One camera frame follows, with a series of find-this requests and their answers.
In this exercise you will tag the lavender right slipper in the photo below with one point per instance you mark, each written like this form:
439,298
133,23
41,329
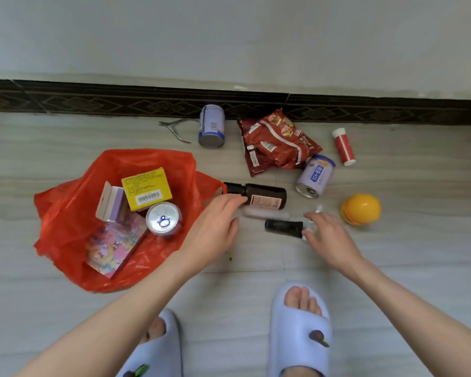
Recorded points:
294,341

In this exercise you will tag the lavender drink can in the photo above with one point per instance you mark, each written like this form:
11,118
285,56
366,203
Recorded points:
163,219

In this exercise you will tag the yellow egg shaped capsule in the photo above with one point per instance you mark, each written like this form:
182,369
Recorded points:
361,210

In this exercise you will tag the red plastic bag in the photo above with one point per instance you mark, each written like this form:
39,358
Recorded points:
70,215

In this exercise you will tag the black slab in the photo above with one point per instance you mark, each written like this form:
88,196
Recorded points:
284,227

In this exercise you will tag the person's left hand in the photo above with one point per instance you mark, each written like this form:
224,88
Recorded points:
214,231

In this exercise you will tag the lavender slipper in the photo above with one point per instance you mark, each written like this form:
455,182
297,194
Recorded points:
161,353
294,341

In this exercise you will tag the red pink packet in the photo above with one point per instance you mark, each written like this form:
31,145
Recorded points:
114,245

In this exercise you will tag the person's right forearm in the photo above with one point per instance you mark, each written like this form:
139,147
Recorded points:
424,321

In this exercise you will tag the person's left forearm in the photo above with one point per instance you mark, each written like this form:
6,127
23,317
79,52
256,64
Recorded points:
102,329

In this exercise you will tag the red snack bag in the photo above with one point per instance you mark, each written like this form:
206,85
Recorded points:
278,141

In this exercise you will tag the blue white can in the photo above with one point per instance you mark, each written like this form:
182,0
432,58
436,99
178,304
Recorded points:
316,176
212,125

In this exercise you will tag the person's right hand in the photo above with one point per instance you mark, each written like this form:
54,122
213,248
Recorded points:
333,243

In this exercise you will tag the brown bottle black cap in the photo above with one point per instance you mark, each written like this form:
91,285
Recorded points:
263,196

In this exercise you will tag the purple packet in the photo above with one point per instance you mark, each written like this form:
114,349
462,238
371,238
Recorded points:
112,204

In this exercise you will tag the person's right foot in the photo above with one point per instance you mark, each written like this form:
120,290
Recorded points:
300,300

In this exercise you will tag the white box yellow edge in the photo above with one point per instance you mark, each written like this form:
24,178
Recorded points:
145,188

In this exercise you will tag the small red bottle white cap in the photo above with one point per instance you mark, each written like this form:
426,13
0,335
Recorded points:
344,147

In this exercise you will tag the lavender left slipper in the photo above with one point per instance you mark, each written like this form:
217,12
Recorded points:
161,353

